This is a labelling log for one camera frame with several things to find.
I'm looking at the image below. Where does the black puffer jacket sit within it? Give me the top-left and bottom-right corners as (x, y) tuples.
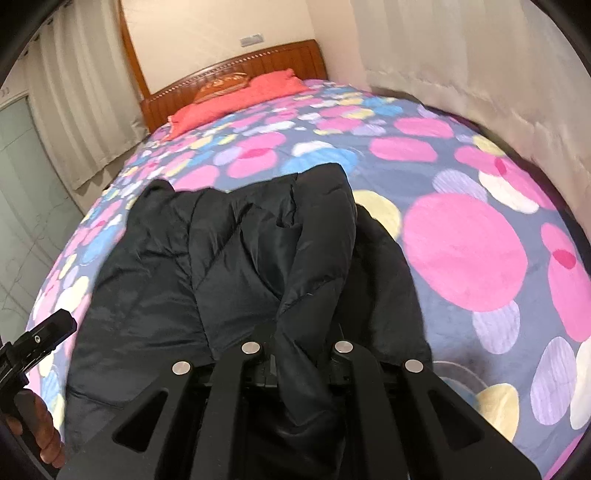
(64, 163), (433, 453)

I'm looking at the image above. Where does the person's left hand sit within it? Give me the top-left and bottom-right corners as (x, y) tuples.
(6, 389), (65, 469)

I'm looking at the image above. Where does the frosted glass sliding door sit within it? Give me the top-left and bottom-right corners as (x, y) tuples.
(0, 98), (82, 341)

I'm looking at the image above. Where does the cream curtain left side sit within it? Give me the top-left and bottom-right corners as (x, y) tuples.
(23, 1), (147, 190)

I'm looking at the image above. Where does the cream curtain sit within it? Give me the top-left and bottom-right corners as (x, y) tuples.
(23, 1), (147, 190)
(353, 1), (590, 229)

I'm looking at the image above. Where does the orange embroidered cushion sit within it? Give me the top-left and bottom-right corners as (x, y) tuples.
(193, 72), (250, 104)

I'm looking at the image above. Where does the red pillow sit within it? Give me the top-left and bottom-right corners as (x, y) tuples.
(164, 69), (308, 141)

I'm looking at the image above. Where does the brown wooden headboard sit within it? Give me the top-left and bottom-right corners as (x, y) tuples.
(139, 38), (329, 134)

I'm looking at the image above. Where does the colourful polka dot bedspread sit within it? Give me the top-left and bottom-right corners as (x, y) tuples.
(29, 80), (590, 479)

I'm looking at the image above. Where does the cream curtain right side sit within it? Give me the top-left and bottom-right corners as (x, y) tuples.
(353, 1), (590, 229)

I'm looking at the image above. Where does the brown wooden door frame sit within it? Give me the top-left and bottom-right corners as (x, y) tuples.
(117, 0), (150, 100)

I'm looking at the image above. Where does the grey wall switch plate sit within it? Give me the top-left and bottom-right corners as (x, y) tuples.
(239, 34), (264, 48)

